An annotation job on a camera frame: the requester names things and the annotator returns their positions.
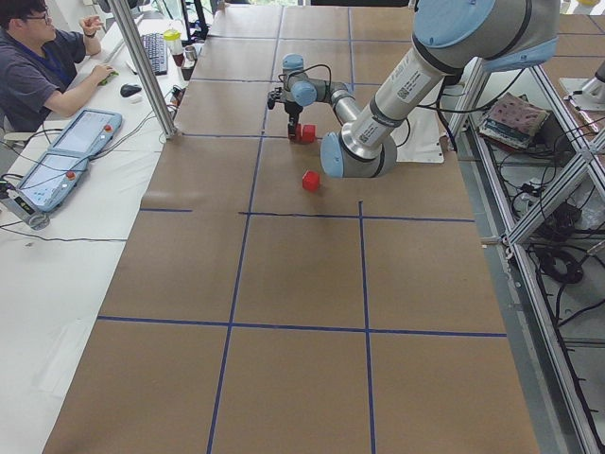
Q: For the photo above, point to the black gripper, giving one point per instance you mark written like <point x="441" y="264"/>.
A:
<point x="293" y="112"/>

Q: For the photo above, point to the red block placed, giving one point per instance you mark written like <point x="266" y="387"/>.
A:
<point x="311" y="181"/>
<point x="305" y="133"/>

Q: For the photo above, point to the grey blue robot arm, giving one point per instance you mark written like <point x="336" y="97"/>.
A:
<point x="446" y="35"/>

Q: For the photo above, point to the yellow lidded cup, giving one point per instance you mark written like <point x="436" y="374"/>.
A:
<point x="172" y="38"/>

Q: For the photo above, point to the black keyboard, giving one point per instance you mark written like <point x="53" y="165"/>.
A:
<point x="156" y="50"/>

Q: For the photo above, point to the black computer mouse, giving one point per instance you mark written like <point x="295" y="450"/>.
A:
<point x="128" y="90"/>

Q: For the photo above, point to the brown paper table cover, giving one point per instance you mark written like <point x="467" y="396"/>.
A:
<point x="248" y="315"/>

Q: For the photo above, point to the upper teach pendant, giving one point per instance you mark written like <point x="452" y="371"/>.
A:
<point x="87" y="134"/>

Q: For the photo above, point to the teach pendant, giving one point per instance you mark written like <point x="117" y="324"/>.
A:
<point x="87" y="134"/>
<point x="51" y="180"/>

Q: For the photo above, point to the stack of cloths and books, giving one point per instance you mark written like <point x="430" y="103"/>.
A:
<point x="513" y="121"/>

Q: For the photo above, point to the lower teach pendant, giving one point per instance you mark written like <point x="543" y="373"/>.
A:
<point x="51" y="180"/>

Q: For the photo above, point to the seated person in grey shirt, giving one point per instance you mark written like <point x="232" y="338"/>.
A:
<point x="39" y="64"/>

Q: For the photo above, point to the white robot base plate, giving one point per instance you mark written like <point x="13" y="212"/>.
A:
<point x="418" y="139"/>

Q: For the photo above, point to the aluminium frame post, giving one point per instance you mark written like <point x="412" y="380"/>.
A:
<point x="133" y="41"/>

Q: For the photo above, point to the aluminium frame rail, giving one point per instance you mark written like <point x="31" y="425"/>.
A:
<point x="540" y="213"/>

